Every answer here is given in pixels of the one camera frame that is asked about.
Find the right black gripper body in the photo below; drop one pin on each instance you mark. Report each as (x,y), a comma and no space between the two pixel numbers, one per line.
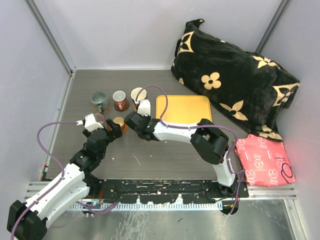
(146,115)

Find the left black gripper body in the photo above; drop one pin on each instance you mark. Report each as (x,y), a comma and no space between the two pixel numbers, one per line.
(87,131)

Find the small orange cup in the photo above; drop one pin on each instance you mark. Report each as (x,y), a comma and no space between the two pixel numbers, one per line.
(119,120)

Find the light woven coaster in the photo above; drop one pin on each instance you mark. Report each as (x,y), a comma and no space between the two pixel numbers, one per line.
(134,107)

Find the purple transparent cup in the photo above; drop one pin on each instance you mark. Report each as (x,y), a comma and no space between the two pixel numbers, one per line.
(101,119)

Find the black cup cream inside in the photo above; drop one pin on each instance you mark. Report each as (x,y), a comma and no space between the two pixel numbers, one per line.
(138,94)

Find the pink mug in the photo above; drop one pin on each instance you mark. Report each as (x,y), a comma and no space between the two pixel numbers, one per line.
(119,95)

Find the grey mug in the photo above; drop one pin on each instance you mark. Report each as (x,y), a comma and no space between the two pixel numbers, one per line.
(100,100)

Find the orange wooden coaster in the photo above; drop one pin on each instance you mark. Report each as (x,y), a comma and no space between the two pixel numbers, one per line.
(123,126)

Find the dark brown wooden coaster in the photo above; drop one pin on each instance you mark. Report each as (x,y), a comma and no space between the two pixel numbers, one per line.
(121,106)

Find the orange cork coaster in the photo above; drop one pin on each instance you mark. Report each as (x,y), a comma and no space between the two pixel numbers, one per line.
(102,110)

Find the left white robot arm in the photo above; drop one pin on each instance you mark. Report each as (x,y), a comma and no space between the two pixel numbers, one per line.
(31,219)

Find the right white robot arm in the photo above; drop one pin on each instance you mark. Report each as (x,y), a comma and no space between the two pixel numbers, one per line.
(207,138)

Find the yellow tray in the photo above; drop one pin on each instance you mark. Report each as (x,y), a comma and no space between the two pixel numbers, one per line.
(187,109)

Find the black floral pillow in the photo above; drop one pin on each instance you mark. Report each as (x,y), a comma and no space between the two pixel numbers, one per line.
(246,87)

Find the red patterned bag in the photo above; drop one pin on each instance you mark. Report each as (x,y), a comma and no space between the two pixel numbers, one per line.
(265,161)

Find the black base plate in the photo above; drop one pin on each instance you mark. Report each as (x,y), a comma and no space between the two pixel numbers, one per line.
(156,191)

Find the white cable duct rail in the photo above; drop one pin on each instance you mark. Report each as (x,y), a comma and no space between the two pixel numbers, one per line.
(178,205)

